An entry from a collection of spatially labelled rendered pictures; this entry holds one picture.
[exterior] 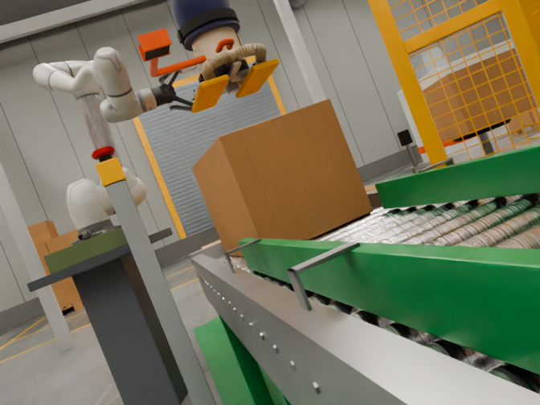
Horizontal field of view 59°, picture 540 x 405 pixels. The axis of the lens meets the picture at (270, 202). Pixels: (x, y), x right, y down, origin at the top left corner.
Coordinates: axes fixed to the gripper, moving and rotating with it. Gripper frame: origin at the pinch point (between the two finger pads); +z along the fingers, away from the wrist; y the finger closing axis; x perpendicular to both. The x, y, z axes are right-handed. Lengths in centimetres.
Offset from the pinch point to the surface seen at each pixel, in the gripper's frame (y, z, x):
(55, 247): 8, -196, -717
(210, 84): 12.9, -6.1, 42.6
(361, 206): 69, 23, 54
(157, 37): 0, -19, 60
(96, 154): 24, -48, 51
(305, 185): 55, 8, 55
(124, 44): -399, 74, -972
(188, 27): -11.1, -3.4, 32.6
